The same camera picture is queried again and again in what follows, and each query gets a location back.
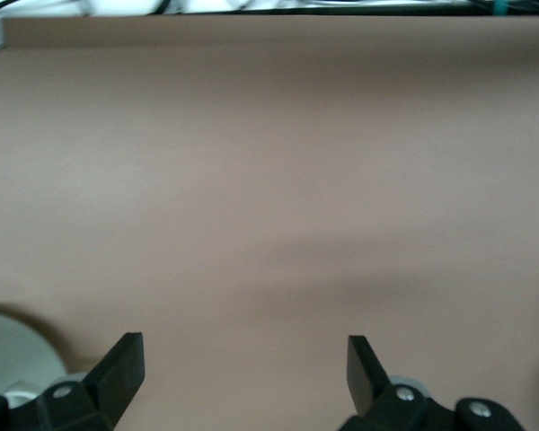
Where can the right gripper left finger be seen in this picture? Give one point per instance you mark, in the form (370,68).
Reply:
(103,390)

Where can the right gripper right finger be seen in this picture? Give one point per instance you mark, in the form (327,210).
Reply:
(377,395)

